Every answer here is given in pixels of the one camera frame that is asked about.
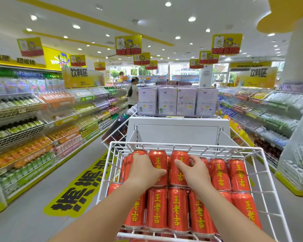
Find person's right hand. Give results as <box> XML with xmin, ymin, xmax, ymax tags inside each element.
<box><xmin>174</xmin><ymin>155</ymin><xmax>214</xmax><ymax>193</ymax></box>

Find person's left hand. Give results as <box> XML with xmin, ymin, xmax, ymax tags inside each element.
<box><xmin>127</xmin><ymin>153</ymin><xmax>167</xmax><ymax>191</ymax></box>

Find red herbal drink can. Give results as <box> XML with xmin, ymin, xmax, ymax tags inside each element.
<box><xmin>148</xmin><ymin>150</ymin><xmax>169</xmax><ymax>187</ymax></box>
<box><xmin>169</xmin><ymin>151</ymin><xmax>190</xmax><ymax>187</ymax></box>

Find person's left forearm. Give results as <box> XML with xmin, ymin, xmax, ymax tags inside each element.
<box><xmin>50</xmin><ymin>183</ymin><xmax>147</xmax><ymax>242</ymax></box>

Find person's right forearm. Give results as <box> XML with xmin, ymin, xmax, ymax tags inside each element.
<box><xmin>199</xmin><ymin>186</ymin><xmax>276</xmax><ymax>242</ymax></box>

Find white display stand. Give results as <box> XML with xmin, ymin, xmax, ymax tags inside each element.
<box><xmin>126</xmin><ymin>116</ymin><xmax>231</xmax><ymax>149</ymax></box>

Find rows of red cans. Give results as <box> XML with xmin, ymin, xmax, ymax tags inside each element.
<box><xmin>107</xmin><ymin>149</ymin><xmax>263</xmax><ymax>236</ymax></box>

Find group of dark drink bottles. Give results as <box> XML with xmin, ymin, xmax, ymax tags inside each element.
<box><xmin>103</xmin><ymin>113</ymin><xmax>130</xmax><ymax>146</ymax></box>

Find stack of pale purple boxes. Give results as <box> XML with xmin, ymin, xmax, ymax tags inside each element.
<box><xmin>137</xmin><ymin>86</ymin><xmax>220</xmax><ymax>117</ymax></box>

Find yellow floor sticker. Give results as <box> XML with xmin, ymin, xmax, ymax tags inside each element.
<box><xmin>43</xmin><ymin>151</ymin><xmax>116</xmax><ymax>217</ymax></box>

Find slim white pillar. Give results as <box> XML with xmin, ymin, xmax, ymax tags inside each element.
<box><xmin>199</xmin><ymin>64</ymin><xmax>214</xmax><ymax>88</ymax></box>

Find drinks shelf unit with cans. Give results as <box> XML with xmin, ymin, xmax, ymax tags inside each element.
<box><xmin>217</xmin><ymin>86</ymin><xmax>303</xmax><ymax>174</ymax></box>

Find yellow section sign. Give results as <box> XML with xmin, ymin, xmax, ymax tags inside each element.
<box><xmin>62</xmin><ymin>67</ymin><xmax>106</xmax><ymax>89</ymax></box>
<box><xmin>235</xmin><ymin>67</ymin><xmax>278</xmax><ymax>89</ymax></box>

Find hanging yellow promo signs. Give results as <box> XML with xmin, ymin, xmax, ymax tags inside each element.
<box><xmin>17</xmin><ymin>34</ymin><xmax>243</xmax><ymax>71</ymax></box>

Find long drinks shelf unit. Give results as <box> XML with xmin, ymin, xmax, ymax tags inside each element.
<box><xmin>0</xmin><ymin>64</ymin><xmax>129</xmax><ymax>220</ymax></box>

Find recessed ceiling lights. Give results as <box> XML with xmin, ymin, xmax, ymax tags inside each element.
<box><xmin>25</xmin><ymin>1</ymin><xmax>283</xmax><ymax>63</ymax></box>

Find large white pillar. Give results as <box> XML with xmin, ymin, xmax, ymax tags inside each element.
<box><xmin>280</xmin><ymin>14</ymin><xmax>303</xmax><ymax>85</ymax></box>

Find white wire side basket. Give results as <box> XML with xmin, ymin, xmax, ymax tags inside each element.
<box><xmin>102</xmin><ymin>111</ymin><xmax>138</xmax><ymax>149</ymax></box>

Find wire rack of clear bottles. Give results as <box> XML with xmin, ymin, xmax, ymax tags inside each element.
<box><xmin>276</xmin><ymin>103</ymin><xmax>303</xmax><ymax>197</ymax></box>

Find yellow wall banner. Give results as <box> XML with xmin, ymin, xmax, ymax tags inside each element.
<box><xmin>0</xmin><ymin>46</ymin><xmax>72</xmax><ymax>72</ymax></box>

